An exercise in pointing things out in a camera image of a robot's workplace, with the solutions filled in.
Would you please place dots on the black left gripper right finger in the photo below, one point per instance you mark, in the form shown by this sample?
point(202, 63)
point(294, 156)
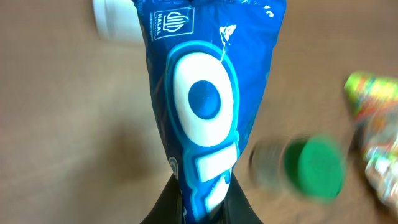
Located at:
point(236, 208)

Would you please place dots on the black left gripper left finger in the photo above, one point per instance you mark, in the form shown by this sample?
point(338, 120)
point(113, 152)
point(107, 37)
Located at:
point(168, 209)

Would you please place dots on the green lid small jar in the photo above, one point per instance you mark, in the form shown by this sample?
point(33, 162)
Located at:
point(306, 166)

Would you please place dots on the blue Oreo cookie pack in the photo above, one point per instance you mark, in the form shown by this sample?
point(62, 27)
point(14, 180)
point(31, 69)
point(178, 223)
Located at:
point(208, 64)

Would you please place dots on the green colourful candy bag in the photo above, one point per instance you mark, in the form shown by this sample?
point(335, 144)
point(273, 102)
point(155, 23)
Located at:
point(373, 99)

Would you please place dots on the white barcode scanner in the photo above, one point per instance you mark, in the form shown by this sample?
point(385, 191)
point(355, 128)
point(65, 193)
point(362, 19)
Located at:
point(117, 20)

